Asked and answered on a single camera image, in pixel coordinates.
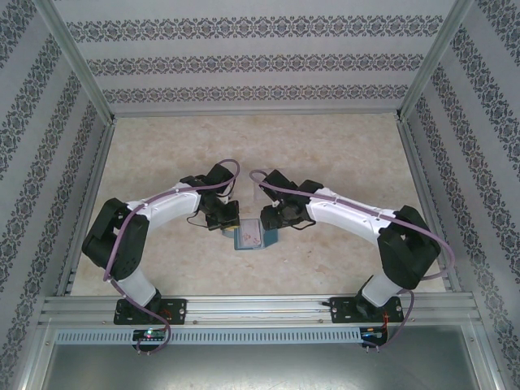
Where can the aluminium frame side rail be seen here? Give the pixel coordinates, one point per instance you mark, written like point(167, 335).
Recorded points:
point(99, 162)
point(416, 162)

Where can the aluminium frame post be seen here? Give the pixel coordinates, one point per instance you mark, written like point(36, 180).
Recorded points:
point(436, 61)
point(79, 61)

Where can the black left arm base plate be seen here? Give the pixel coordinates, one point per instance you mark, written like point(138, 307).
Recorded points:
point(174, 310)

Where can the aluminium mounting rail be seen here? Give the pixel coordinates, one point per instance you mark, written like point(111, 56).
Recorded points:
point(260, 308)

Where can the teal leather card holder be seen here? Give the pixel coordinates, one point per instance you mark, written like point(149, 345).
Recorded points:
point(270, 237)

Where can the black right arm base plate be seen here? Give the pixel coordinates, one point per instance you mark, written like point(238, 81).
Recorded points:
point(341, 310)

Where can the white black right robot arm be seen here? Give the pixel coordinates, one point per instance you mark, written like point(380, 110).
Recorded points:
point(345, 219)

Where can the grey metal sheet panel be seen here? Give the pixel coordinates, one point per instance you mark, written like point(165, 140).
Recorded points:
point(260, 365)

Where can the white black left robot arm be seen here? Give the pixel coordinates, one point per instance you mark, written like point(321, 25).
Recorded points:
point(170, 207)

